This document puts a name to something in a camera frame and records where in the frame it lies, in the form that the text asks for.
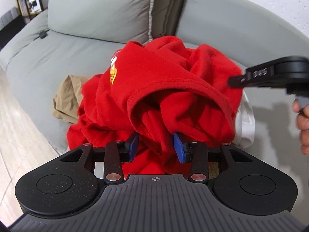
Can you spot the tan knitted garment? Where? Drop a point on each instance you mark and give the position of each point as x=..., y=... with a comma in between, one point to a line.
x=68, y=98

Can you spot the grey fabric sofa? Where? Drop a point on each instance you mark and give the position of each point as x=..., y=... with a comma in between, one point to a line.
x=97, y=71

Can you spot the brown grey back cushion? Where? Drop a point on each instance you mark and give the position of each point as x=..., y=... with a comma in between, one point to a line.
x=165, y=16

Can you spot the white grey garment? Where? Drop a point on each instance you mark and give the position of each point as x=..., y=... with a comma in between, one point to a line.
x=245, y=124

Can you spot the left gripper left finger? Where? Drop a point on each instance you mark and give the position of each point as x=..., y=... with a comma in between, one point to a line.
x=116, y=153

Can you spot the red t-shirt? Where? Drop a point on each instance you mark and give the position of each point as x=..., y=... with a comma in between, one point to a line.
x=156, y=90

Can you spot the person's right hand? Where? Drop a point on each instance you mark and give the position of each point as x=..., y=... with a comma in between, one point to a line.
x=302, y=123

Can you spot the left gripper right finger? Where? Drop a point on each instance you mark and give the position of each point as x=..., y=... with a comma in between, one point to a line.
x=195, y=153

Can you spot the grey piped cushion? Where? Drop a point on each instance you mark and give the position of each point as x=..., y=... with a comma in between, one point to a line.
x=118, y=21

